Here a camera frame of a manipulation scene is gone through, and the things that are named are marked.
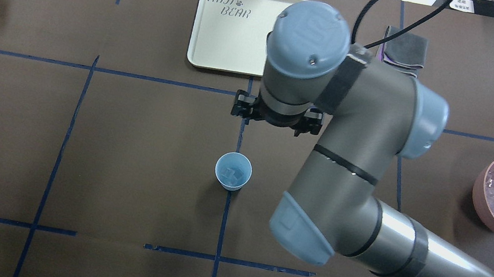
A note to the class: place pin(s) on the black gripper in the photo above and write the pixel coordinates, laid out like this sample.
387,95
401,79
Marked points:
243,106

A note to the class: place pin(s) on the ice cube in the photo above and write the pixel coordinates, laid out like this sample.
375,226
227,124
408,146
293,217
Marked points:
232,176

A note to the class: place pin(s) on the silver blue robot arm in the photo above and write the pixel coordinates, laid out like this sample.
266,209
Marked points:
377,113

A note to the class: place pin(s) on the light blue plastic cup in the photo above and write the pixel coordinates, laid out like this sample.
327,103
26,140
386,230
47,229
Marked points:
233,159

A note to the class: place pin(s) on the purple folded cloth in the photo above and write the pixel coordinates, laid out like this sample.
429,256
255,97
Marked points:
381,54

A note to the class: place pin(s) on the grey folded cloth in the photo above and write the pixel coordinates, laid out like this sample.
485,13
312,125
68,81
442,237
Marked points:
407,53

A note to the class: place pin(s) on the cream bear serving tray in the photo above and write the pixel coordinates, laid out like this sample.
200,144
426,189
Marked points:
230,35

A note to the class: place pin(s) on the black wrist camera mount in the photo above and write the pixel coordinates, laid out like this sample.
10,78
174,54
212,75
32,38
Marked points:
243,107

